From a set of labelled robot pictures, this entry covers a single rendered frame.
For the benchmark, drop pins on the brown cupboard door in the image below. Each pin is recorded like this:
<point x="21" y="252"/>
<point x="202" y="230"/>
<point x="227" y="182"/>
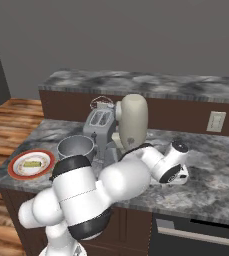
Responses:
<point x="12" y="206"/>
<point x="132" y="230"/>

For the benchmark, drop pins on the black dishwasher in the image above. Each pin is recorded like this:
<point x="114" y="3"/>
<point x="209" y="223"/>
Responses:
<point x="192" y="246"/>

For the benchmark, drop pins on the beige stand mixer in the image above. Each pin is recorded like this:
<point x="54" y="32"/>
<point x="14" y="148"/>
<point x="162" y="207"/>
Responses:
<point x="132" y="120"/>

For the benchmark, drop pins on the white wall outlet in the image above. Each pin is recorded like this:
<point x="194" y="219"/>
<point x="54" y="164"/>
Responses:
<point x="216" y="121"/>

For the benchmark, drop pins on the red rimmed white plate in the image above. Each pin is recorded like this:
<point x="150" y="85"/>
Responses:
<point x="19" y="168"/>

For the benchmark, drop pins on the silver mixer bowl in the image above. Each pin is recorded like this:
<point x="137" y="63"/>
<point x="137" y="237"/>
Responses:
<point x="75" y="146"/>

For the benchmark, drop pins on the yellow butter stick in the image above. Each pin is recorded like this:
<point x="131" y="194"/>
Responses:
<point x="32" y="164"/>

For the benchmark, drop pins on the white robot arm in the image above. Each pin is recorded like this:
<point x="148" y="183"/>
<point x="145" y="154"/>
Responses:
<point x="82" y="196"/>

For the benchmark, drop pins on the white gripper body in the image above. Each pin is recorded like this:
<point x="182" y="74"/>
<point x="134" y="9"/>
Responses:
<point x="183" y="174"/>

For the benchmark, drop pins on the grey toaster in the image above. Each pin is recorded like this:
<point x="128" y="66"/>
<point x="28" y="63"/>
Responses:
<point x="99" y="124"/>

